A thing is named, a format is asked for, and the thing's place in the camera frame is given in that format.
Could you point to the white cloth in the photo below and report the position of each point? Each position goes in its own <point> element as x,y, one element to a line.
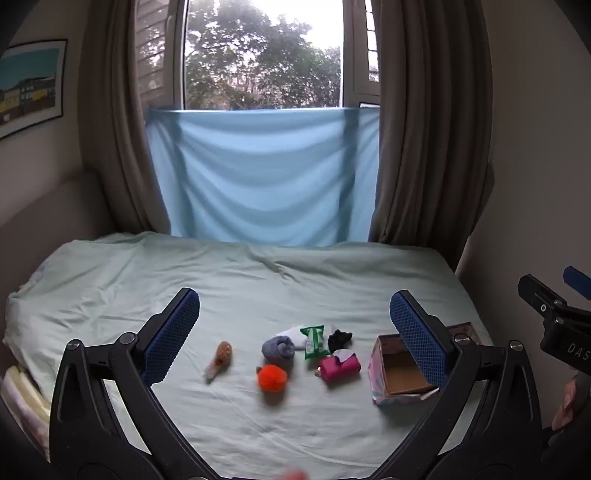
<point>292,333</point>

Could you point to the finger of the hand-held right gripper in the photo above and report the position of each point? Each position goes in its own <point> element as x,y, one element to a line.
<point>579,280</point>
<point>540,300</point>

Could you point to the orange pom-pom ball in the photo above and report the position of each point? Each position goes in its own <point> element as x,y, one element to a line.
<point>272,377</point>

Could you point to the cardboard box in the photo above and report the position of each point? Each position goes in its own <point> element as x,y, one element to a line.
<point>392,376</point>

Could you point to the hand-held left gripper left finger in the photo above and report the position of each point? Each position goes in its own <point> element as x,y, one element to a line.
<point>171,341</point>

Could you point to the bed with pale green sheet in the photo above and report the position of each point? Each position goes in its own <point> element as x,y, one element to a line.
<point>240,286</point>

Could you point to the light blue hanging cloth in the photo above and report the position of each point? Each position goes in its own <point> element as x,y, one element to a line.
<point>263,180</point>

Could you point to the window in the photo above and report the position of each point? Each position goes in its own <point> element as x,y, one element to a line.
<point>263,50</point>

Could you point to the grey sock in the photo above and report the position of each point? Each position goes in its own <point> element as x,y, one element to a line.
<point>278,347</point>

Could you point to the brown plush toy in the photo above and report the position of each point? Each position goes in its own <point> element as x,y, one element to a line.
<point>221,357</point>

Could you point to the pink tissue pouch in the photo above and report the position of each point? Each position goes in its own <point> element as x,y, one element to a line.
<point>339,368</point>

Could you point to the brown left curtain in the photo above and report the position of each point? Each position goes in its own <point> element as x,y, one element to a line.
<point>124,138</point>

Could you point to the brown right curtain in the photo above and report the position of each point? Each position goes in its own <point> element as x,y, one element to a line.
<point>429,138</point>

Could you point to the black sock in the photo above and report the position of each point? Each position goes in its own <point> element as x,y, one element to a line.
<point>339,340</point>

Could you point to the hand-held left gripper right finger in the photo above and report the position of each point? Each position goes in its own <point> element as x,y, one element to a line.
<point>418,344</point>

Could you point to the brown curtain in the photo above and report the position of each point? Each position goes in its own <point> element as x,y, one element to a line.
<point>124,138</point>
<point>429,138</point>

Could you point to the framed wall poster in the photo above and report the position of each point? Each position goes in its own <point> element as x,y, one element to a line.
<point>30,85</point>

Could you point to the striped pillow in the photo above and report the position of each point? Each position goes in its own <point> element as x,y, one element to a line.
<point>23,401</point>

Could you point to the person's right hand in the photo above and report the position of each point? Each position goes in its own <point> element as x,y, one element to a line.
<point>575,406</point>

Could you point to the beige upholstered headboard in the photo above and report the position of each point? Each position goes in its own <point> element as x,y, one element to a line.
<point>51,207</point>

